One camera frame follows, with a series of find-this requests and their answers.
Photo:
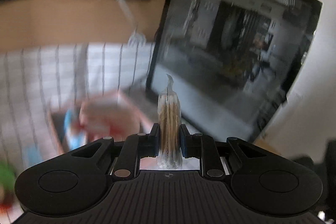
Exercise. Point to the white checked tablecloth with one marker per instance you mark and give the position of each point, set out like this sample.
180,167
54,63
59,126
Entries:
38,85

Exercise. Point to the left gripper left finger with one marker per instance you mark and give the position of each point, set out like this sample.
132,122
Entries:
136,147

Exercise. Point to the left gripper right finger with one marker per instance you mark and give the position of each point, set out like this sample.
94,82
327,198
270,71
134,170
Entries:
202,147

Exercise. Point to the pink storage box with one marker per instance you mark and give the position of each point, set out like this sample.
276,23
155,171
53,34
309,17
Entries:
114,114

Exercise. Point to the black monitor screen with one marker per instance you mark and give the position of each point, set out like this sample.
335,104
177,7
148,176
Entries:
233,62

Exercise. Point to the green plush toy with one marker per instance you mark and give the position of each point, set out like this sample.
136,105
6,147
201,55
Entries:
7,176

